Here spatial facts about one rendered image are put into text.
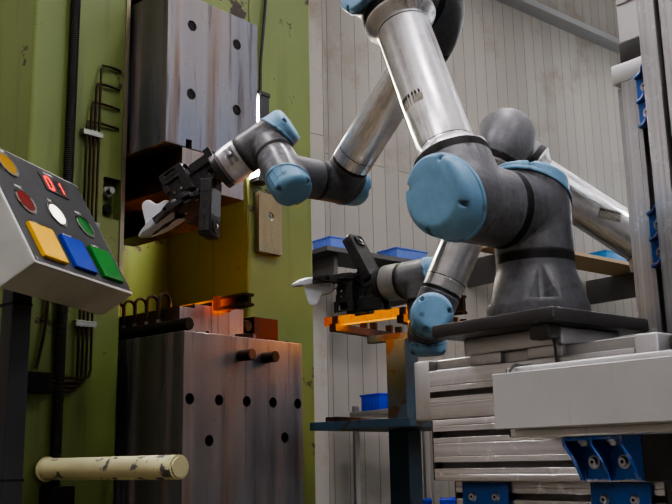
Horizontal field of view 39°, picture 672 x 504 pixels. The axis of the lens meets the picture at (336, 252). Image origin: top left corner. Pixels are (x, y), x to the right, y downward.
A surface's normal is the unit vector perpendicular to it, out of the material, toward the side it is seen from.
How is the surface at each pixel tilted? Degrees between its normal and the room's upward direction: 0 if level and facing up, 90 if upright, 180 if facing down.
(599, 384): 90
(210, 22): 90
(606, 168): 90
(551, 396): 90
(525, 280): 72
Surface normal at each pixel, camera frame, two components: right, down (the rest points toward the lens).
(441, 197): -0.76, 0.00
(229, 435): 0.75, -0.15
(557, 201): 0.58, -0.22
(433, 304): -0.04, -0.22
